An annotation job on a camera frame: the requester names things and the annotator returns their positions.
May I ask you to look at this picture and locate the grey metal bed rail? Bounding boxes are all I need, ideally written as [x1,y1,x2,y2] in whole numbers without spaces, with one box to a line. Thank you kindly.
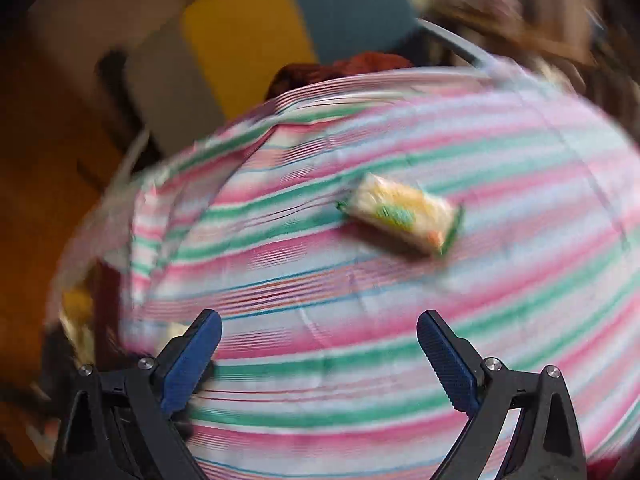
[417,17,493,68]

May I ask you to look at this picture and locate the yellow green cracker packet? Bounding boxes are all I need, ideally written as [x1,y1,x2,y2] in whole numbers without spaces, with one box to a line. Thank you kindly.
[336,172,466,260]

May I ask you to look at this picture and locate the wooden wardrobe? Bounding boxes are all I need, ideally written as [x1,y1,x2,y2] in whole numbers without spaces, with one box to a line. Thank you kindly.
[0,20,136,461]

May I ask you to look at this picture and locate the wooden desk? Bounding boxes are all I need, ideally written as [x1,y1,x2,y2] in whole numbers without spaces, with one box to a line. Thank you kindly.
[425,0,601,66]

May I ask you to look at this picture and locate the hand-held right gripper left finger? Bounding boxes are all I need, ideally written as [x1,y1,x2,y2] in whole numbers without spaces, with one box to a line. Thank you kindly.
[52,308,223,480]

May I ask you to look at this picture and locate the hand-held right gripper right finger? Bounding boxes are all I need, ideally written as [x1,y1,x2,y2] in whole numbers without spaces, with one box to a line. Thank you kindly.
[416,310,587,480]

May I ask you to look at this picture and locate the pink green striped bed sheet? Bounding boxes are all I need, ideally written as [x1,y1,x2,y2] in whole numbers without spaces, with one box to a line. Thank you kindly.
[50,57,640,480]

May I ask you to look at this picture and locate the dark red cloth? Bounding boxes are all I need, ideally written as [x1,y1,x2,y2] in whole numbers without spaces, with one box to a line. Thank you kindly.
[265,52,416,101]

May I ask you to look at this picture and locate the grey yellow blue chair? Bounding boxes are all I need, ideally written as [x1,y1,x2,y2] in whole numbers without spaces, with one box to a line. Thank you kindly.
[122,0,421,131]

